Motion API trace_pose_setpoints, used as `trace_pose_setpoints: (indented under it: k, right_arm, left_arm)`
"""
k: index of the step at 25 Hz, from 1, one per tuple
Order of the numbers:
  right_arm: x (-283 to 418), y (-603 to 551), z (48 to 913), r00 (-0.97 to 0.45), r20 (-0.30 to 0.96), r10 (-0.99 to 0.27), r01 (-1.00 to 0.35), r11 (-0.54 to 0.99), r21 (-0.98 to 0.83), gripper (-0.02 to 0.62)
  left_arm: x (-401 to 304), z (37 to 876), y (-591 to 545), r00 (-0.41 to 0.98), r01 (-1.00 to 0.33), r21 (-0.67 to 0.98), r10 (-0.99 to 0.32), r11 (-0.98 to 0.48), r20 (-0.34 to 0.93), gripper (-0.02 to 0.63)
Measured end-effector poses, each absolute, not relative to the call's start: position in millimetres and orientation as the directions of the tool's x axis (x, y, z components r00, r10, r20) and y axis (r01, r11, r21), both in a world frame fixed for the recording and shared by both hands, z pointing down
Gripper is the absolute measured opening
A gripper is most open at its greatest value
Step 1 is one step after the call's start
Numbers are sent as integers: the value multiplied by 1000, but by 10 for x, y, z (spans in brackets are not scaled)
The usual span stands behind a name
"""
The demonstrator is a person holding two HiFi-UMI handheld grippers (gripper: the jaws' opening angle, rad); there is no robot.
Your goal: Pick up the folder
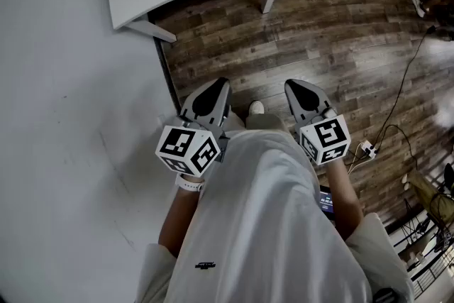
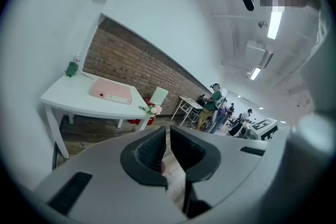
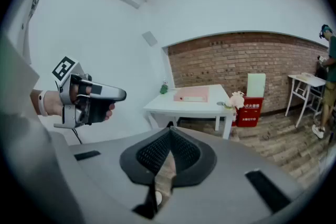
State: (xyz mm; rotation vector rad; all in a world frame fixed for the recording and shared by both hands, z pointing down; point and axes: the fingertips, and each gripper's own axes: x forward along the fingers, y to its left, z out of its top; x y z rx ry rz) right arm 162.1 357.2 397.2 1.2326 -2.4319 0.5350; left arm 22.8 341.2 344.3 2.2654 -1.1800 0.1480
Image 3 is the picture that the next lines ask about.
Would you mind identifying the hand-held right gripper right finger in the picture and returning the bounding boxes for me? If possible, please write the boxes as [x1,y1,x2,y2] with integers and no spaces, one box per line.
[157,127,310,224]

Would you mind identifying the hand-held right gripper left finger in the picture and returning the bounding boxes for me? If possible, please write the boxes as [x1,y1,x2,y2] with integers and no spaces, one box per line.
[68,127,171,224]

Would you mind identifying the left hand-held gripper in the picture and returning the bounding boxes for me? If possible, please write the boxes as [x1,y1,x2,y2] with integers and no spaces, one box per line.
[51,56,127,129]

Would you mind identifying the pink rectangular mat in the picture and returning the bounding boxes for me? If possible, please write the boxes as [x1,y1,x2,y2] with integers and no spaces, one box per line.
[173,86,210,103]

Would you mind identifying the person's left forearm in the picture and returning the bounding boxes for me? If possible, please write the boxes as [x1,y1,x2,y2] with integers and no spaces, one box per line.
[29,89,64,117]

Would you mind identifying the person's left hand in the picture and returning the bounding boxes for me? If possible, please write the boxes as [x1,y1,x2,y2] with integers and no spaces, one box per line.
[48,80,116,122]

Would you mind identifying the green artificial leaf stem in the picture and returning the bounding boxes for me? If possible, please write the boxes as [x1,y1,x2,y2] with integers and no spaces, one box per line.
[159,78,169,95]

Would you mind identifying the white wristwatch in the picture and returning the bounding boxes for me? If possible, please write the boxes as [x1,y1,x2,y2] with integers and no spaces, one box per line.
[38,90,50,117]

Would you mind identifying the red fire equipment box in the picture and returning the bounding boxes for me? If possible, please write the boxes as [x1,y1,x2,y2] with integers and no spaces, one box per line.
[234,95,264,128]

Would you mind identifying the white artificial flower bunch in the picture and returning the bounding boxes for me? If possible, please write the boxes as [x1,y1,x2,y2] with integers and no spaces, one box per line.
[225,90,245,110]

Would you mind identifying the person's white shirt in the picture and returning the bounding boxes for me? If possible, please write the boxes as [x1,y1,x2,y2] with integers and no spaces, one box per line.
[0,0,62,124]

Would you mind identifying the pale green board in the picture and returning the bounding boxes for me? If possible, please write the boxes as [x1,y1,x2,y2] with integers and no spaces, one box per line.
[247,73,267,99]

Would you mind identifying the white side table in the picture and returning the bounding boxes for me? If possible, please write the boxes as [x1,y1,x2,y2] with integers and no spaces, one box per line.
[285,72,327,129]

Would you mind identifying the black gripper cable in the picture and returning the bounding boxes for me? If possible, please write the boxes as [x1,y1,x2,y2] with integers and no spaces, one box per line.
[72,127,83,145]

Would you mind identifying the grey wall panel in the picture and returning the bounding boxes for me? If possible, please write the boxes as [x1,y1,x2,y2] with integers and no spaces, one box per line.
[141,30,159,47]

